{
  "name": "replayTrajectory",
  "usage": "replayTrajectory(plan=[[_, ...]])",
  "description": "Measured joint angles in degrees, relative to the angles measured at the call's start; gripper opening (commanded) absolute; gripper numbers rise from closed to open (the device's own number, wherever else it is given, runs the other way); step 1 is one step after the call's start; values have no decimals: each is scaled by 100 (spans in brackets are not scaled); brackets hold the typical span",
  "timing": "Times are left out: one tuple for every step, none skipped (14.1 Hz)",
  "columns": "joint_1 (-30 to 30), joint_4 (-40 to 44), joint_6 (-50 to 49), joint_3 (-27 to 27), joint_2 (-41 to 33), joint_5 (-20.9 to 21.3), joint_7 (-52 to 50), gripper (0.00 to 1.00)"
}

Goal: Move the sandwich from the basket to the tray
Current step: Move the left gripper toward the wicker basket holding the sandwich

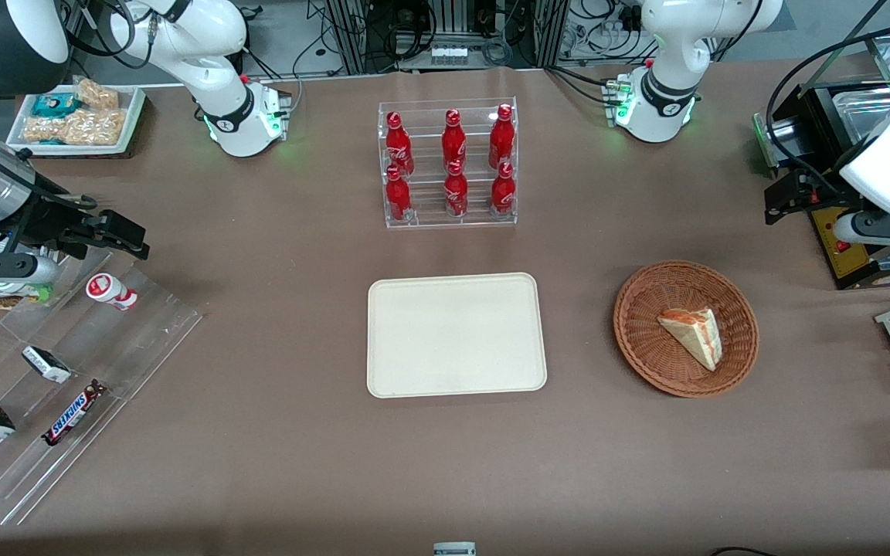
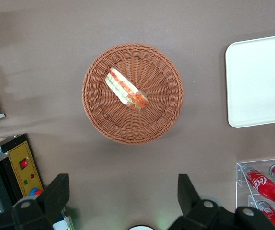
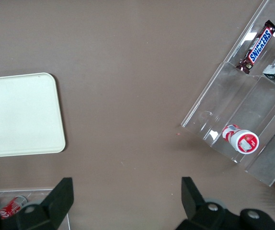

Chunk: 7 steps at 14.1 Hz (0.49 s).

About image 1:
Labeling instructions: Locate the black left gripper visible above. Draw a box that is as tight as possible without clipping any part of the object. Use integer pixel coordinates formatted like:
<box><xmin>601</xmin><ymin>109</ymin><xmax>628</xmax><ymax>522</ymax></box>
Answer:
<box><xmin>764</xmin><ymin>171</ymin><xmax>867</xmax><ymax>226</ymax></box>

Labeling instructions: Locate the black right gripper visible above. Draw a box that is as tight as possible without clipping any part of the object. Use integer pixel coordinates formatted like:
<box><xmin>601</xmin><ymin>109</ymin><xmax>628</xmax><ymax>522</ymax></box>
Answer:
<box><xmin>19</xmin><ymin>195</ymin><xmax>151</xmax><ymax>260</ymax></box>

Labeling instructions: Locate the triangle sandwich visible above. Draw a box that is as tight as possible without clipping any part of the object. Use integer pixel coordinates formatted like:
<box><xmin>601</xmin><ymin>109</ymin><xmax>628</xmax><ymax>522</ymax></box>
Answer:
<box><xmin>657</xmin><ymin>307</ymin><xmax>723</xmax><ymax>372</ymax></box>

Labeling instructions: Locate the white snack tray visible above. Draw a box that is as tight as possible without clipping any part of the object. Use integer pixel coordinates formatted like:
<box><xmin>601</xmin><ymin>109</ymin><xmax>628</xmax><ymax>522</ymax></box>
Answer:
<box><xmin>5</xmin><ymin>83</ymin><xmax>147</xmax><ymax>158</ymax></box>

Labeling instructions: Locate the brown wicker basket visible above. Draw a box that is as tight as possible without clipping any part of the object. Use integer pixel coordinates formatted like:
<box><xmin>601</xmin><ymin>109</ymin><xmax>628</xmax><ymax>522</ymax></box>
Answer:
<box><xmin>613</xmin><ymin>260</ymin><xmax>760</xmax><ymax>399</ymax></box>

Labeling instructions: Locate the beige plastic tray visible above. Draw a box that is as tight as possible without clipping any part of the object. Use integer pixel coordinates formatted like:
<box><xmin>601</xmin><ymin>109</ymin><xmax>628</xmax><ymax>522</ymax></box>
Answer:
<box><xmin>367</xmin><ymin>272</ymin><xmax>549</xmax><ymax>399</ymax></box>

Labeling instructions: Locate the white red yogurt bottle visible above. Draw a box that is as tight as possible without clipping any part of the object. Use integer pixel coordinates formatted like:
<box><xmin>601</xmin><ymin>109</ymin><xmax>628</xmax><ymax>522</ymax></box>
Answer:
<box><xmin>86</xmin><ymin>273</ymin><xmax>139</xmax><ymax>312</ymax></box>

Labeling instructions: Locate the yellow panel black box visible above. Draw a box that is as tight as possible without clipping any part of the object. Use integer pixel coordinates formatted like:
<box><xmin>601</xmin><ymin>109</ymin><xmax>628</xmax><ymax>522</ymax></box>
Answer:
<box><xmin>810</xmin><ymin>204</ymin><xmax>890</xmax><ymax>292</ymax></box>

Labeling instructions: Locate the black countertop appliance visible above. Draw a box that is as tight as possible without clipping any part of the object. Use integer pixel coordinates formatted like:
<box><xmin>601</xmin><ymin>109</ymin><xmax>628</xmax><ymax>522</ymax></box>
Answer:
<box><xmin>752</xmin><ymin>35</ymin><xmax>890</xmax><ymax>232</ymax></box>

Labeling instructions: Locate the large bagged puffed snack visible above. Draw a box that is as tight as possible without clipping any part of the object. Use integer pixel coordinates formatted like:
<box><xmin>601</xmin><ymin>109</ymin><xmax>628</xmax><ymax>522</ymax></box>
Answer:
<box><xmin>23</xmin><ymin>108</ymin><xmax>128</xmax><ymax>147</ymax></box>

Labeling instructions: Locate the clear acrylic stepped display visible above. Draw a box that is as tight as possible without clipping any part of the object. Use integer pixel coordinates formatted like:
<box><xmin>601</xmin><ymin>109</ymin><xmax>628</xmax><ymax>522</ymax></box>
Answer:
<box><xmin>0</xmin><ymin>246</ymin><xmax>204</xmax><ymax>527</ymax></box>

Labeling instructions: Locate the small bagged puffed snack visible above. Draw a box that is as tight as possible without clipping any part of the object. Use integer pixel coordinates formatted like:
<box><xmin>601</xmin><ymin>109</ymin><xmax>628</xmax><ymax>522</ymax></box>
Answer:
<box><xmin>74</xmin><ymin>76</ymin><xmax>121</xmax><ymax>110</ymax></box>

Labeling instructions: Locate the teal snack packet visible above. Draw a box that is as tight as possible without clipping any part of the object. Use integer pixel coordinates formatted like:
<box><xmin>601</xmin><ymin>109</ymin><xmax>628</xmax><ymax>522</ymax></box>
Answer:
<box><xmin>31</xmin><ymin>92</ymin><xmax>79</xmax><ymax>118</ymax></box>

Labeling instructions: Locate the snickers chocolate bar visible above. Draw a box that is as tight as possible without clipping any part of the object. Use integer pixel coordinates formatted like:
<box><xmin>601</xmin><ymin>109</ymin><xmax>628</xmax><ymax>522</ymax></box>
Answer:
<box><xmin>41</xmin><ymin>379</ymin><xmax>108</xmax><ymax>447</ymax></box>

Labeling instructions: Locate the red cola bottle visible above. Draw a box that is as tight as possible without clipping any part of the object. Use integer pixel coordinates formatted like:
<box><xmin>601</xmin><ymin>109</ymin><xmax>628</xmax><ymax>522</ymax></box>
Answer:
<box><xmin>488</xmin><ymin>103</ymin><xmax>517</xmax><ymax>170</ymax></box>
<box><xmin>385</xmin><ymin>112</ymin><xmax>416</xmax><ymax>176</ymax></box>
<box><xmin>490</xmin><ymin>161</ymin><xmax>517</xmax><ymax>217</ymax></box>
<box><xmin>385</xmin><ymin>164</ymin><xmax>413</xmax><ymax>223</ymax></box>
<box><xmin>443</xmin><ymin>160</ymin><xmax>470</xmax><ymax>219</ymax></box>
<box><xmin>441</xmin><ymin>109</ymin><xmax>468</xmax><ymax>168</ymax></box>

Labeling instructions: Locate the clear acrylic bottle rack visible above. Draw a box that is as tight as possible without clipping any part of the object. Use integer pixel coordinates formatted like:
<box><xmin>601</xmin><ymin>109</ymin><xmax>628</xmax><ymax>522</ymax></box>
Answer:
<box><xmin>377</xmin><ymin>97</ymin><xmax>520</xmax><ymax>229</ymax></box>

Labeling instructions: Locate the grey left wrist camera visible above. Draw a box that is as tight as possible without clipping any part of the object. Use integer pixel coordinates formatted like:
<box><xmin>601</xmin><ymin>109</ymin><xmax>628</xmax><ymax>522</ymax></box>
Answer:
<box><xmin>834</xmin><ymin>210</ymin><xmax>890</xmax><ymax>249</ymax></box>

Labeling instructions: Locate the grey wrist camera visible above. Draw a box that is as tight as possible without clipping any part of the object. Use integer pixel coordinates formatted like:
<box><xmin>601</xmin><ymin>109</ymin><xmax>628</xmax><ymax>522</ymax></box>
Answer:
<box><xmin>834</xmin><ymin>210</ymin><xmax>890</xmax><ymax>249</ymax></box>
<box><xmin>0</xmin><ymin>251</ymin><xmax>60</xmax><ymax>285</ymax></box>

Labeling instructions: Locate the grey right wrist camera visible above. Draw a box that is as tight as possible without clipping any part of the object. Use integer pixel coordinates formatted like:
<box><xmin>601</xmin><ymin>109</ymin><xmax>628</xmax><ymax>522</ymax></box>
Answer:
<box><xmin>0</xmin><ymin>251</ymin><xmax>60</xmax><ymax>285</ymax></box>

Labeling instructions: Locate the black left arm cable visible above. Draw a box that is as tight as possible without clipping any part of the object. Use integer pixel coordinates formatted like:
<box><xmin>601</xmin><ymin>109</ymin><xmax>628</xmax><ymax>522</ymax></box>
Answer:
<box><xmin>766</xmin><ymin>22</ymin><xmax>890</xmax><ymax>203</ymax></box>

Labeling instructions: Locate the aluminium frame rack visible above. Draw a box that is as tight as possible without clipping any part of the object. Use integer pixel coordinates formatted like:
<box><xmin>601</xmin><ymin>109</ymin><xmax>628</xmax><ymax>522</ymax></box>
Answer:
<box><xmin>324</xmin><ymin>0</ymin><xmax>572</xmax><ymax>76</ymax></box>

